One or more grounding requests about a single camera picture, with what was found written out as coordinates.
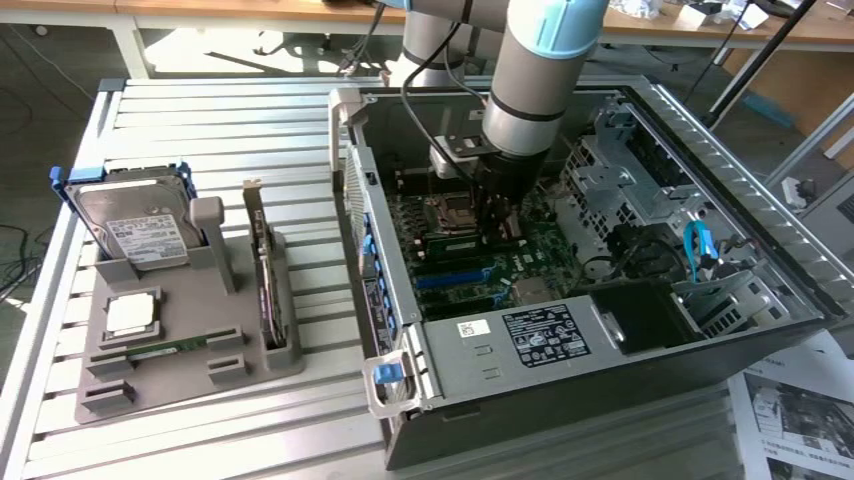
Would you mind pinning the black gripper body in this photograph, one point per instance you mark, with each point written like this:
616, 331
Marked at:
509, 175

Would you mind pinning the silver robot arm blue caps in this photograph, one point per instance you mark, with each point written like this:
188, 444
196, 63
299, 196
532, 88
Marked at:
533, 75

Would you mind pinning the green RAM stick in slot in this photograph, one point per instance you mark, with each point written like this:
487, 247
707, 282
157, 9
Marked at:
453, 245

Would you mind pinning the CPU socket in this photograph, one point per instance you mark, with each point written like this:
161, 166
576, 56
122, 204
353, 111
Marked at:
448, 212

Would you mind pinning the green motherboard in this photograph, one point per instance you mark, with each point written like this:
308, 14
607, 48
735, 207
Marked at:
533, 260

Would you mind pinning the blue expansion slot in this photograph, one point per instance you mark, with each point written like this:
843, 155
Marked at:
449, 279

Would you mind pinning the silver chipset heat sink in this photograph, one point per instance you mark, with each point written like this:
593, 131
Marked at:
533, 291

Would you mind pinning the metal disk bay cage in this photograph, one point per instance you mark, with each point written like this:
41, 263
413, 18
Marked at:
607, 175

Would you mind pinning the grey power supply with label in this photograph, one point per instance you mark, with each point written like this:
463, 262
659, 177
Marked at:
507, 345

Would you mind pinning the black graphics card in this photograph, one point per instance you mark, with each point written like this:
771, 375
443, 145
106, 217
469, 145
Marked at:
267, 260

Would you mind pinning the blue case latch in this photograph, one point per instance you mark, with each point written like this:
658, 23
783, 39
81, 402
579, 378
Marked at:
385, 375

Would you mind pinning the black open PC case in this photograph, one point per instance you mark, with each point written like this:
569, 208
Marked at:
600, 400

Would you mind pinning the black office chair base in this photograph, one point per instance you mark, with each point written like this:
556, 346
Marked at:
280, 50

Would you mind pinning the black tripod pole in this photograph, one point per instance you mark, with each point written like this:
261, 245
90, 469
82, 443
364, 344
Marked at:
754, 60

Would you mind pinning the white small device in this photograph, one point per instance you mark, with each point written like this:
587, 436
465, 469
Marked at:
799, 190

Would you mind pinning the white boxes on desk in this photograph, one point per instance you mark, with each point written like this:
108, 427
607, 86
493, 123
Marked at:
720, 14

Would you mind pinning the grey computer box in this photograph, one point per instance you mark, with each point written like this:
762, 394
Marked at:
830, 220

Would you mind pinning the silver hard disk blue caddy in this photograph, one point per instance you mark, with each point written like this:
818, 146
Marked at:
133, 215

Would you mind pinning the grey printed parts rack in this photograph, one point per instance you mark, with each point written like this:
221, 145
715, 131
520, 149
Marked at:
180, 380

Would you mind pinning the silver CPU chip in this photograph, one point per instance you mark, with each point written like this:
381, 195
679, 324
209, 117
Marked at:
132, 315

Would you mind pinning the printed paper sheet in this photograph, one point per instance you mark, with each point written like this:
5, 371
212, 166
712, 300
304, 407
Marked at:
794, 420

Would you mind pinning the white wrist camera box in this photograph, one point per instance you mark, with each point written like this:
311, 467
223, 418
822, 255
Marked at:
448, 160

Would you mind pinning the metal disk bay bracket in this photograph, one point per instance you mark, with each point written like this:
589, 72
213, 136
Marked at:
727, 305

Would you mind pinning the wooden desk white frame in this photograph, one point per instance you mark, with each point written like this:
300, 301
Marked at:
267, 7

